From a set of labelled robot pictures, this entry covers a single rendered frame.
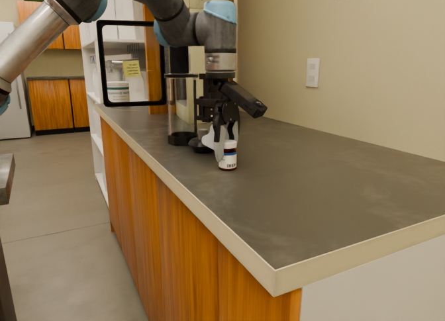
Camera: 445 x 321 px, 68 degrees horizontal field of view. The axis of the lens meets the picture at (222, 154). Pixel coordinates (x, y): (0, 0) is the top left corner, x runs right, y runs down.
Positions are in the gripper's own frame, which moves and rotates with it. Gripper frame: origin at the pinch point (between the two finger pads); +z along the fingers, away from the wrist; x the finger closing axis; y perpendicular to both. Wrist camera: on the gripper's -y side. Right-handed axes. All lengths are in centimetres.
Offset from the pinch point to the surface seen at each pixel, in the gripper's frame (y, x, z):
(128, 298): 81, -29, 98
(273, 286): -28.0, 32.7, 6.1
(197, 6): 45, -48, -44
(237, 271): -16.8, 22.8, 13.8
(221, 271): -11.2, 19.7, 17.7
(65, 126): 502, -258, 85
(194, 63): 46, -46, -22
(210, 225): -11.2, 23.0, 6.3
